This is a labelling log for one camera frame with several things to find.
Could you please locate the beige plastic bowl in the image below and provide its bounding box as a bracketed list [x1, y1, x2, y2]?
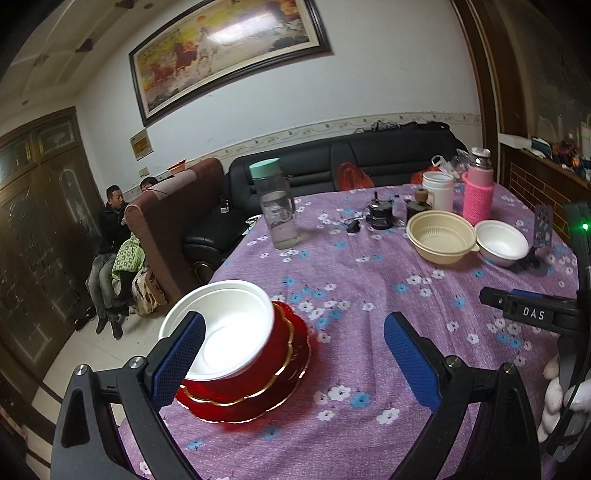
[406, 210, 481, 269]

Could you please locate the red plastic bag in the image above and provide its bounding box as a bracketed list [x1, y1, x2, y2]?
[338, 162, 375, 191]

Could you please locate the dark jar with cork lid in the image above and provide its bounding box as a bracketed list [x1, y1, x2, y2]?
[406, 189, 433, 222]

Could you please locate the red glass plate gold rim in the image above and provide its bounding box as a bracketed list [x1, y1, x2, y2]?
[174, 314, 313, 424]
[184, 301, 298, 408]

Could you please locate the green patterned blanket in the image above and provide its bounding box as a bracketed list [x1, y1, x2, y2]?
[112, 232, 147, 288]

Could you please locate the purple floral tablecloth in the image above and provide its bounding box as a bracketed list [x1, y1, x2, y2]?
[117, 181, 591, 480]

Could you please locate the yellow wall notice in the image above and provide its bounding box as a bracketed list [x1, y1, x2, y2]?
[129, 128, 153, 161]

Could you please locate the patterned cloth bag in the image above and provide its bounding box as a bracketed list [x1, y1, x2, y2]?
[131, 267, 168, 318]

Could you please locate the brown wooden sideboard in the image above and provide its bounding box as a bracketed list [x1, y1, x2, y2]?
[498, 133, 591, 220]

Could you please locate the dark wooden double door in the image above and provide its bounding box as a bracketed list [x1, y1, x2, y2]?
[0, 106, 107, 398]

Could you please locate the brown armchair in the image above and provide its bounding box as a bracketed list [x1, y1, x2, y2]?
[124, 157, 228, 306]

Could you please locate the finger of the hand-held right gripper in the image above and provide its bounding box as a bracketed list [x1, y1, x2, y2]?
[479, 285, 581, 331]

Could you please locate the framed horse painting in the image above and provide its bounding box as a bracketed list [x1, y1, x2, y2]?
[128, 0, 333, 128]

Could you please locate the pink thermos with knitted sleeve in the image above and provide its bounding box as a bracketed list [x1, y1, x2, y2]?
[461, 147, 496, 227]

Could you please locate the person's right hand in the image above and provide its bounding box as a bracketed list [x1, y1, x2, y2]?
[538, 355, 591, 438]

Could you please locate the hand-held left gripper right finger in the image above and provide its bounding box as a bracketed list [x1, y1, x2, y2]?
[383, 311, 542, 480]

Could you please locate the small white paper bowl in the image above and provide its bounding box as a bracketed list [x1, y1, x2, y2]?
[185, 291, 277, 382]
[158, 280, 274, 372]

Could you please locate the wooden door frame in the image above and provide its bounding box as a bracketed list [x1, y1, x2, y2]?
[452, 0, 515, 155]

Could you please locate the clear plastic bag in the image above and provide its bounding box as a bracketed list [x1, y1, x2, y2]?
[431, 154, 468, 175]

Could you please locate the white plastic jar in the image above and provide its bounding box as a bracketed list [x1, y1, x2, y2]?
[422, 171, 456, 214]

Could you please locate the clear water bottle teal lid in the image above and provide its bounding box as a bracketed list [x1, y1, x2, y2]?
[248, 158, 304, 251]

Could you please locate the grey phone stand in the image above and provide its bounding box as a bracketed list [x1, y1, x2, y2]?
[512, 203, 556, 278]

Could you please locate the black round tin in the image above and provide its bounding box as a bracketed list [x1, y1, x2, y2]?
[366, 191, 399, 230]

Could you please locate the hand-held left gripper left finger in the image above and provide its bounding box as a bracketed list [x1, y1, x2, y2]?
[50, 311, 206, 480]

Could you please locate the black leather sofa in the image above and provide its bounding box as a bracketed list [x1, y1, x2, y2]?
[184, 121, 468, 278]

